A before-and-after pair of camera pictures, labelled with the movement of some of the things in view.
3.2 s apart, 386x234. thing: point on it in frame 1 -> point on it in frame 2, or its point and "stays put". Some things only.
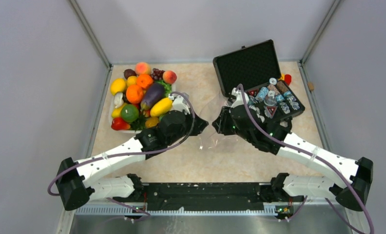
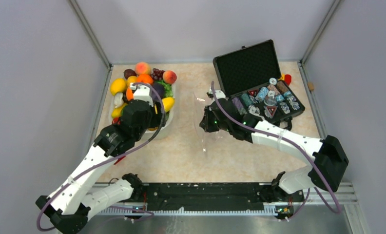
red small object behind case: (287, 78) stays put
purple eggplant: (153, 92) stays put
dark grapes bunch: (157, 74) stays put
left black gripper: (198, 124) -> (159, 118)
